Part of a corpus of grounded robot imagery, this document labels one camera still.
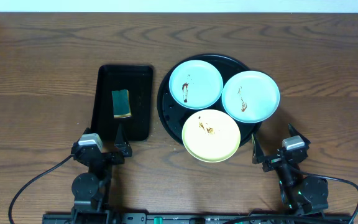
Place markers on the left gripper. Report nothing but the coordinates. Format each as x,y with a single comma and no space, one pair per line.
105,156

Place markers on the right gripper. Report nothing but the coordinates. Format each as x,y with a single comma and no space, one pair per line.
258,152

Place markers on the green and yellow sponge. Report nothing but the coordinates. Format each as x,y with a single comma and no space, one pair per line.
121,104

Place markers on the light blue plate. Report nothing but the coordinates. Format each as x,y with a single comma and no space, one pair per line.
250,97
195,84

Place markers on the yellow plate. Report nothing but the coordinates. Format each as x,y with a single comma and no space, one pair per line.
211,136

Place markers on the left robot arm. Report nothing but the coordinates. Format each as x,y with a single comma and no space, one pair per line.
91,189

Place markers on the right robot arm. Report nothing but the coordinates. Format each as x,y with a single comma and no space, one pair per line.
302,194

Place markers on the black rectangular tray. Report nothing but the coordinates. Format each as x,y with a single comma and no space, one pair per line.
137,80

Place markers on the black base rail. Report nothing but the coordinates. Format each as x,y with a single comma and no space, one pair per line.
142,218

